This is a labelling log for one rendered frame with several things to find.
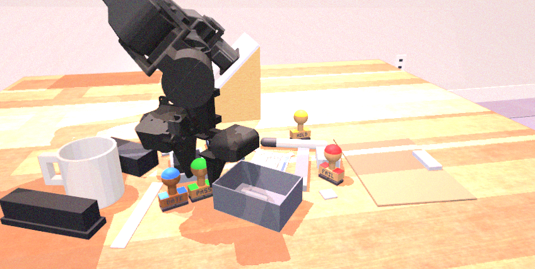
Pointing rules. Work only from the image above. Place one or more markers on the wooden fail stamp with red knob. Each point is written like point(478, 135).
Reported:
point(328, 171)

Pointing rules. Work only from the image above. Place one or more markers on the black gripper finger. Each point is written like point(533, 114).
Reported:
point(186, 154)
point(214, 166)

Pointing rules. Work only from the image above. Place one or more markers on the white marker with black cap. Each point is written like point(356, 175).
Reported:
point(292, 143)

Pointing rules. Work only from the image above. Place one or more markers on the white mug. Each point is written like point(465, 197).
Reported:
point(90, 168)

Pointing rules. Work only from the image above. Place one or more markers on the wooden rubber stamp with yellow top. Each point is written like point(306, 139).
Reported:
point(300, 117)

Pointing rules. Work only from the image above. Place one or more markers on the white inspection card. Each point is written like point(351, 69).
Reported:
point(272, 159)

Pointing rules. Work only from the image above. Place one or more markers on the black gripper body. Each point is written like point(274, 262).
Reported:
point(230, 144)

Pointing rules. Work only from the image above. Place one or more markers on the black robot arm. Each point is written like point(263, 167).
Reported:
point(182, 44)

